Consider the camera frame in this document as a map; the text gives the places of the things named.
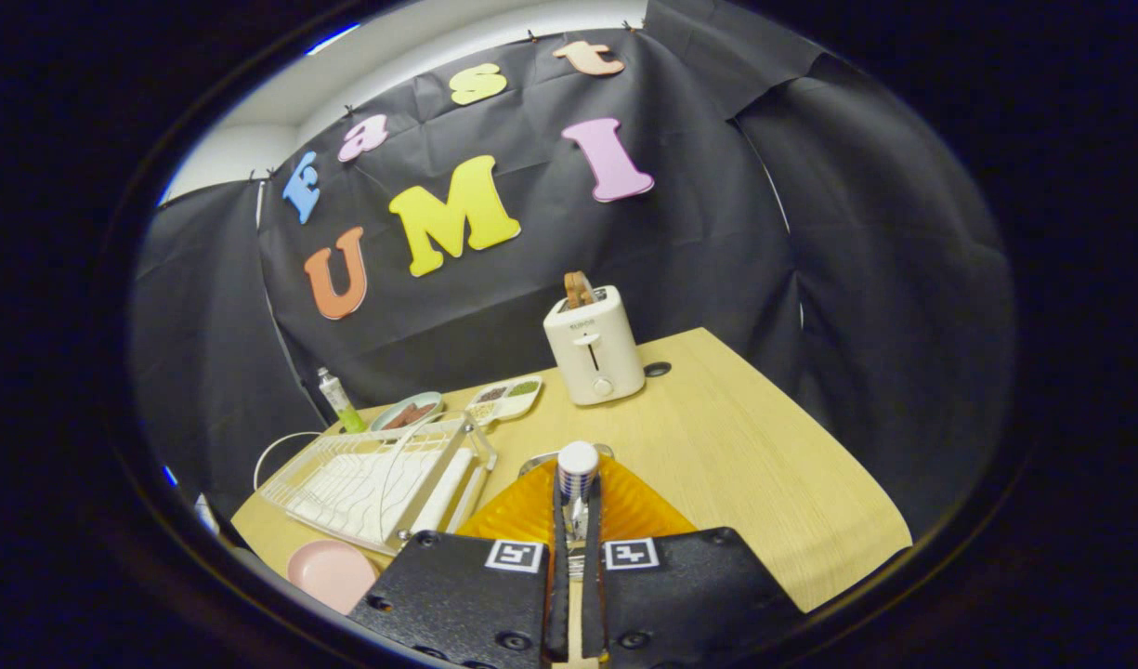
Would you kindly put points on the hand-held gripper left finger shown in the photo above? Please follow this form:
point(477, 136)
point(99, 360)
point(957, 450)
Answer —
point(457, 595)

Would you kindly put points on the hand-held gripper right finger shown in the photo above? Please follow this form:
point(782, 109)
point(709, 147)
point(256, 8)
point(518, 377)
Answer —
point(689, 595)

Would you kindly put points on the pink plate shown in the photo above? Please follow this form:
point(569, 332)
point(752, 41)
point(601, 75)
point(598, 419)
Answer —
point(332, 571)

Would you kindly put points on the small teal plate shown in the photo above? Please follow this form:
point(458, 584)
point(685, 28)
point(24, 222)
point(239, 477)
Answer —
point(431, 401)

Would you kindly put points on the brown meat patty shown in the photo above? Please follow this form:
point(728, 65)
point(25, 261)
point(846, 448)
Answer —
point(420, 410)
point(398, 420)

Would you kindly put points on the white divided spice tray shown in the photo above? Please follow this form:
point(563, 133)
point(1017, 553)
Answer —
point(503, 400)

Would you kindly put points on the green clear bottle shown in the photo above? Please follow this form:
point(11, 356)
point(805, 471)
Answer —
point(341, 404)

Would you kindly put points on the cream toaster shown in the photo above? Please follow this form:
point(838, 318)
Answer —
point(592, 358)

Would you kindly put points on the brown bread slice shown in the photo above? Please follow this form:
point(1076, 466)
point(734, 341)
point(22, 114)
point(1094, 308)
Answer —
point(578, 290)

